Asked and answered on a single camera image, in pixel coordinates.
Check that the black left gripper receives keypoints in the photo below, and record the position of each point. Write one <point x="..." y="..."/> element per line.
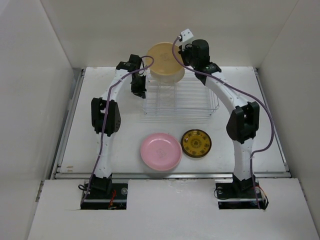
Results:
<point x="140" y="91"/>

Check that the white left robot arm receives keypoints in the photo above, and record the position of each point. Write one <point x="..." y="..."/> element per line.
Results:
<point x="106" y="118"/>

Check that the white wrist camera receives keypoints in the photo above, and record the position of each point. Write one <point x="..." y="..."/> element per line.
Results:
<point x="143" y="72"/>
<point x="186" y="38"/>

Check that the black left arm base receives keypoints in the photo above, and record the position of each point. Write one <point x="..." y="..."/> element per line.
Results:
<point x="115" y="200"/>

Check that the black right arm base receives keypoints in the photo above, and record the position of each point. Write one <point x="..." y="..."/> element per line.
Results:
<point x="229" y="199"/>

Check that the pink plastic plate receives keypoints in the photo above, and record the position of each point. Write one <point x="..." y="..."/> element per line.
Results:
<point x="161" y="152"/>

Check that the white wire dish rack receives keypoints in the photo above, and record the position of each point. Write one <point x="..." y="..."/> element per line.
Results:
<point x="181" y="96"/>

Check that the yellow plate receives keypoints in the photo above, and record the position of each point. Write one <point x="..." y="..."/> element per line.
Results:
<point x="165" y="68"/>

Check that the white foam front board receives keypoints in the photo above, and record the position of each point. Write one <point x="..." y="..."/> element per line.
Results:
<point x="173" y="210"/>

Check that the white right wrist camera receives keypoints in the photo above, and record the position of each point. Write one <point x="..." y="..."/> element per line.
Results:
<point x="186" y="38"/>

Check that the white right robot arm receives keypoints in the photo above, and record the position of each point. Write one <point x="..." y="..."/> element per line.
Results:
<point x="244" y="117"/>

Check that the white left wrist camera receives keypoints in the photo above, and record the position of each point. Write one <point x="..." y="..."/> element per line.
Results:
<point x="143" y="72"/>

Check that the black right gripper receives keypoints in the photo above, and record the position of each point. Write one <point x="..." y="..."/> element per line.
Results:
<point x="187" y="47"/>

